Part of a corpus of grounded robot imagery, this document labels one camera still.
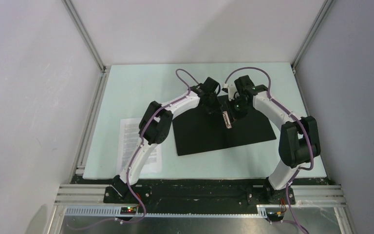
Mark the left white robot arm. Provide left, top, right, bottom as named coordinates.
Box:
left=112, top=77, right=221, bottom=203

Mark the printed white paper sheet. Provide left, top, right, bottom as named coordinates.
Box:
left=116, top=117, right=162, bottom=175

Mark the left controller board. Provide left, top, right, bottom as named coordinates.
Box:
left=120, top=206, right=138, bottom=215

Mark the controller board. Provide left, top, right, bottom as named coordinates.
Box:
left=266, top=212, right=284, bottom=223
left=120, top=206, right=138, bottom=215

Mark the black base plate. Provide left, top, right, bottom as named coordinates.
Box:
left=73, top=176, right=332, bottom=215

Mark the red and black folder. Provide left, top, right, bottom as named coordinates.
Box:
left=172, top=95, right=277, bottom=156

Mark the metal folder clip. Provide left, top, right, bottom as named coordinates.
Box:
left=222, top=111, right=232, bottom=129

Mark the right aluminium corner post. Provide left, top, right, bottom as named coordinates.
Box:
left=291, top=0, right=336, bottom=73

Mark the aluminium frame rail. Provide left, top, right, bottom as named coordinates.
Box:
left=45, top=178, right=356, bottom=234

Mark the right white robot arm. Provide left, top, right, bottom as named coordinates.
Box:
left=223, top=85, right=321, bottom=204

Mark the aluminium corner post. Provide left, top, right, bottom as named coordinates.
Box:
left=291, top=0, right=336, bottom=73
left=62, top=0, right=106, bottom=73

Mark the left aluminium corner post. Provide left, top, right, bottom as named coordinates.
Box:
left=62, top=0, right=106, bottom=73

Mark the right controller board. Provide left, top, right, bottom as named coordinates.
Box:
left=266, top=212, right=284, bottom=223

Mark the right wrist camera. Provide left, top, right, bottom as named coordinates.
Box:
left=222, top=83, right=238, bottom=101

